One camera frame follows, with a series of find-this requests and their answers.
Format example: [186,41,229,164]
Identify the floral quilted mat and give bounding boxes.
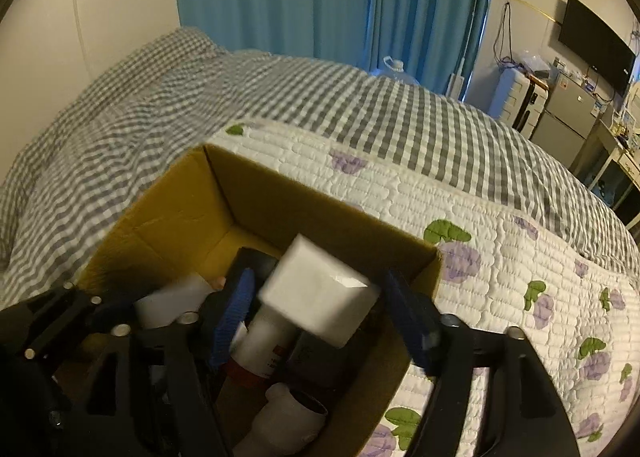
[220,117,638,457]

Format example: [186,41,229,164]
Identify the clear water jug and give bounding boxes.
[372,56,421,86]

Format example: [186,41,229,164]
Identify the white mop pole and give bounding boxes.
[447,0,483,102]

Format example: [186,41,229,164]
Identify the white earbuds case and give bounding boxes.
[134,274,216,329]

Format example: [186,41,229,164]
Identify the hanging wall cables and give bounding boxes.
[492,2,521,70]

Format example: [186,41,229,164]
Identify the black rectangular box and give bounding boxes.
[287,327,368,388]

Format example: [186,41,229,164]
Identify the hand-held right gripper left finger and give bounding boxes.
[75,269,257,457]

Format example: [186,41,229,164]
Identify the white dressing table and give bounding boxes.
[582,119,640,218]

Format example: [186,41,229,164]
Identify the clear plastic bag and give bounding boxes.
[517,49,551,78]

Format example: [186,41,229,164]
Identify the black wall television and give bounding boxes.
[557,0,637,98]

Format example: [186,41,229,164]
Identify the silver fridge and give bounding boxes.
[530,72,616,178]

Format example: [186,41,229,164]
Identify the black case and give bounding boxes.
[232,247,281,288]

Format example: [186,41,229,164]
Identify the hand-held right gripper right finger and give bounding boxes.
[384,271,581,457]

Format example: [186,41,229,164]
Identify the white padded headboard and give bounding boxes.
[0,0,183,182]

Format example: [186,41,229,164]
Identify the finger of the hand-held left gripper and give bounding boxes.
[0,285,136,359]

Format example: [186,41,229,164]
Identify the white cube charger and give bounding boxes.
[257,233,383,349]

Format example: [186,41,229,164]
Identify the brown cardboard box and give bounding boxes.
[75,142,443,457]

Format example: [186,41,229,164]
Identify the white tube red label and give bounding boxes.
[227,304,301,380]

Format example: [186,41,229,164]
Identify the white suitcase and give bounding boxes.
[487,68,551,138]

